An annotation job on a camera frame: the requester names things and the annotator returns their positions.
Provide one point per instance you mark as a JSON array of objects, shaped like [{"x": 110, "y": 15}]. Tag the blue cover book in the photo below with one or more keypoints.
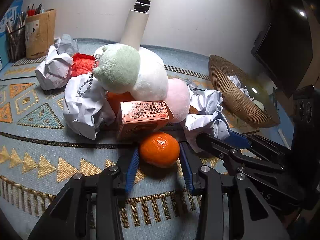
[{"x": 9, "y": 23}]

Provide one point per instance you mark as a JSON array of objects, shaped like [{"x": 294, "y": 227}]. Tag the white paper ball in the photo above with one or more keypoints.
[{"x": 238, "y": 84}]

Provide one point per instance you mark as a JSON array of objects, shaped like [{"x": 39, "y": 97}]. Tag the brown cardboard pen holder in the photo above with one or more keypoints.
[{"x": 39, "y": 33}]

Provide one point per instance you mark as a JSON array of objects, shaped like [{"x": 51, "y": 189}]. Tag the amber ribbed glass bowl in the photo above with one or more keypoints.
[{"x": 235, "y": 100}]

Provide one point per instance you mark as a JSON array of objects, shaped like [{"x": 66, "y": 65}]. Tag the red crumpled cloth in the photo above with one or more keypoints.
[{"x": 82, "y": 64}]

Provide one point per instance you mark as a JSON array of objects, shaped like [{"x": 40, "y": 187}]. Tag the black mesh pen holder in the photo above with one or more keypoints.
[{"x": 16, "y": 40}]

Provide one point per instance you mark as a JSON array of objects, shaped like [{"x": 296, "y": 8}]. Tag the green white pink plush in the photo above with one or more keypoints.
[{"x": 153, "y": 84}]

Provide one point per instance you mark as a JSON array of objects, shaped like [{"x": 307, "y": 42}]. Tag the patterned blue woven mat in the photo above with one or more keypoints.
[{"x": 39, "y": 153}]

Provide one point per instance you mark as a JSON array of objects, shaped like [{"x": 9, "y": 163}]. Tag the white desk lamp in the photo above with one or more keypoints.
[{"x": 135, "y": 24}]

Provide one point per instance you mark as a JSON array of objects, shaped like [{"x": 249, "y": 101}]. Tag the small green plush keychain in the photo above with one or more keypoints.
[{"x": 259, "y": 105}]

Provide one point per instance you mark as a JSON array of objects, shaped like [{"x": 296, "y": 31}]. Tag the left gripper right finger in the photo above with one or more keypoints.
[{"x": 190, "y": 164}]

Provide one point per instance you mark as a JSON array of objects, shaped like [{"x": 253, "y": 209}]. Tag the orange printed carton box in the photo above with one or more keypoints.
[{"x": 140, "y": 118}]

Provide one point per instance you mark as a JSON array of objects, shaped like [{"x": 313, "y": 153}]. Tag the orange tangerine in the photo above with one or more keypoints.
[{"x": 159, "y": 149}]

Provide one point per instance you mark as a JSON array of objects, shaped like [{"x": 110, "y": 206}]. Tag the black wall television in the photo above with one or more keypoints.
[{"x": 289, "y": 46}]

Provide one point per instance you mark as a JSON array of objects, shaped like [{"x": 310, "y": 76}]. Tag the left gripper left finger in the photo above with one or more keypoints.
[{"x": 130, "y": 169}]

